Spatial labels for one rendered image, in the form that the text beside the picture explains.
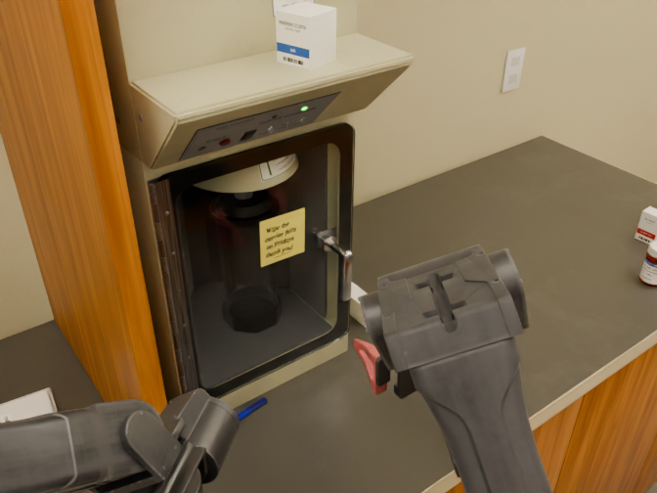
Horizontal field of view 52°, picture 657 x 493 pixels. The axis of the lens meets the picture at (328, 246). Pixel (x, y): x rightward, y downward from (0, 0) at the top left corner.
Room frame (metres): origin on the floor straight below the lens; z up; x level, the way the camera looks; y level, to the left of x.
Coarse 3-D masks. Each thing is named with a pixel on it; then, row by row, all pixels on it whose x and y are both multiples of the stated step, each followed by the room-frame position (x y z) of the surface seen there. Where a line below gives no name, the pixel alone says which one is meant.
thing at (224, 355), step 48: (288, 144) 0.82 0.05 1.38; (336, 144) 0.87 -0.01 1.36; (192, 192) 0.73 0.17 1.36; (240, 192) 0.77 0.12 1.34; (288, 192) 0.82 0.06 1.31; (336, 192) 0.87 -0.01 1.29; (192, 240) 0.73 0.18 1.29; (240, 240) 0.77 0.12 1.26; (192, 288) 0.72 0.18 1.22; (240, 288) 0.77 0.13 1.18; (288, 288) 0.81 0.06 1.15; (336, 288) 0.87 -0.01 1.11; (192, 336) 0.72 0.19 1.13; (240, 336) 0.76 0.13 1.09; (288, 336) 0.81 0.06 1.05; (336, 336) 0.87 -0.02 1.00; (240, 384) 0.76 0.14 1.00
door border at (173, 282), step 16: (160, 192) 0.71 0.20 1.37; (160, 208) 0.71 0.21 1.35; (176, 240) 0.71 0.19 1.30; (160, 256) 0.70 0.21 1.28; (176, 256) 0.71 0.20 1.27; (176, 272) 0.71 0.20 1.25; (176, 288) 0.71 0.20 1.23; (176, 304) 0.71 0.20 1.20; (176, 320) 0.71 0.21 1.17; (176, 336) 0.70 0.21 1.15; (192, 352) 0.71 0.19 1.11; (192, 368) 0.71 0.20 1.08; (192, 384) 0.71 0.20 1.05
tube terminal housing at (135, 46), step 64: (128, 0) 0.72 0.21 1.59; (192, 0) 0.76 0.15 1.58; (256, 0) 0.81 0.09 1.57; (320, 0) 0.86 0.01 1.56; (128, 64) 0.71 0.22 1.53; (192, 64) 0.76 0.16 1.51; (128, 128) 0.73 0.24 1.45; (320, 128) 0.86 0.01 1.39; (128, 192) 0.76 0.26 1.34; (256, 384) 0.79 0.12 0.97
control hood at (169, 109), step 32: (224, 64) 0.77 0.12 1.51; (256, 64) 0.77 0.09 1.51; (352, 64) 0.77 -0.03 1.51; (384, 64) 0.78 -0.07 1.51; (160, 96) 0.67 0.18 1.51; (192, 96) 0.67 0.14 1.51; (224, 96) 0.67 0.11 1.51; (256, 96) 0.68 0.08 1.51; (288, 96) 0.70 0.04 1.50; (320, 96) 0.75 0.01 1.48; (352, 96) 0.80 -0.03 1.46; (160, 128) 0.65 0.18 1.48; (192, 128) 0.65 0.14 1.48; (160, 160) 0.68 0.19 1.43
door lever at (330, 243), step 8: (328, 240) 0.85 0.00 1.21; (336, 240) 0.86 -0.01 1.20; (328, 248) 0.85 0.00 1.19; (336, 248) 0.84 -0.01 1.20; (344, 256) 0.82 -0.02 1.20; (352, 256) 0.82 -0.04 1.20; (344, 264) 0.82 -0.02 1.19; (344, 272) 0.82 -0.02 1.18; (344, 280) 0.82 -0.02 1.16; (344, 288) 0.82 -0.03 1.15; (344, 296) 0.82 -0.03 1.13
